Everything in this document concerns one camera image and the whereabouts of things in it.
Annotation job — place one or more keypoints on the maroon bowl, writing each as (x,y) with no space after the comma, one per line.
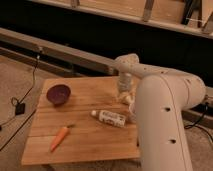
(58,94)

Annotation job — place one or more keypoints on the black power adapter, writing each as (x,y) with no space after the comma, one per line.
(20,109)

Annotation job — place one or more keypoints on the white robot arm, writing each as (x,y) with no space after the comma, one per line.
(162,94)

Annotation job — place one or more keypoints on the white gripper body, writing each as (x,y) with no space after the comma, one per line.
(124,82)

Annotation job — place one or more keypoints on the orange toy carrot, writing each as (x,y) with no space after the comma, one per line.
(63,132)

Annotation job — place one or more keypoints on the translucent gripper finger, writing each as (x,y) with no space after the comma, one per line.
(130,97)
(120,95)

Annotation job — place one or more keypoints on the white plastic cup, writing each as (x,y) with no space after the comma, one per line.
(132,115)

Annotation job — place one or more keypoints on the white bottle with label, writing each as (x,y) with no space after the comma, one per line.
(109,117)

